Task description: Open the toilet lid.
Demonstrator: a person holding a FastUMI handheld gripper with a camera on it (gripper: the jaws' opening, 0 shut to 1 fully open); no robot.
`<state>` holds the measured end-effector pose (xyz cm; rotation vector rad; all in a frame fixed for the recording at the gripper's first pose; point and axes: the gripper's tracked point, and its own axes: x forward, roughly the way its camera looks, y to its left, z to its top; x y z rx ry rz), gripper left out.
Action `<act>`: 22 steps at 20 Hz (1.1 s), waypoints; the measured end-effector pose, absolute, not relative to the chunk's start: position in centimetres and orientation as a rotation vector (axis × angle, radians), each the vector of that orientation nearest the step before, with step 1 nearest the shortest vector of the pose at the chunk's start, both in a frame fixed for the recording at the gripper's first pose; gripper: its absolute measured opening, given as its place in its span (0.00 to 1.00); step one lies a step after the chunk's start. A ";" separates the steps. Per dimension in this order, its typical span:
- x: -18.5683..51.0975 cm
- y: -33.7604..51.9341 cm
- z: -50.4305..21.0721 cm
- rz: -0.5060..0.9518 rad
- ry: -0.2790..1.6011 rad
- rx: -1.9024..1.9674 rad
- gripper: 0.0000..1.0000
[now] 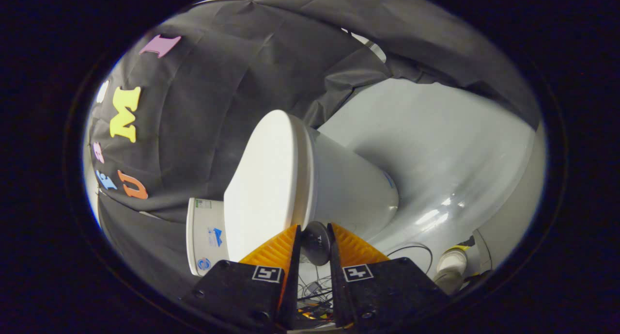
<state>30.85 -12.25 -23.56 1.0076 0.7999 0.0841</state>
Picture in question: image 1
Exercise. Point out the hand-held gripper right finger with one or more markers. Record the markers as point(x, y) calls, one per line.
point(382, 290)

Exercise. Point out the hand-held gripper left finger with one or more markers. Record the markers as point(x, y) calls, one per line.
point(242, 290)

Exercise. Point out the white toilet lid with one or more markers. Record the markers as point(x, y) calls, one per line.
point(264, 179)

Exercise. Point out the white toilet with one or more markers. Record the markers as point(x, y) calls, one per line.
point(348, 188)

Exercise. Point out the white toilet seat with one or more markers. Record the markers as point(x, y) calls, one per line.
point(310, 179)

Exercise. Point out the white plastic bottle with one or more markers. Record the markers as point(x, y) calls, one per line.
point(451, 263)

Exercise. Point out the black backdrop cloth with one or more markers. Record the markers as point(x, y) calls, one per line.
point(218, 106)

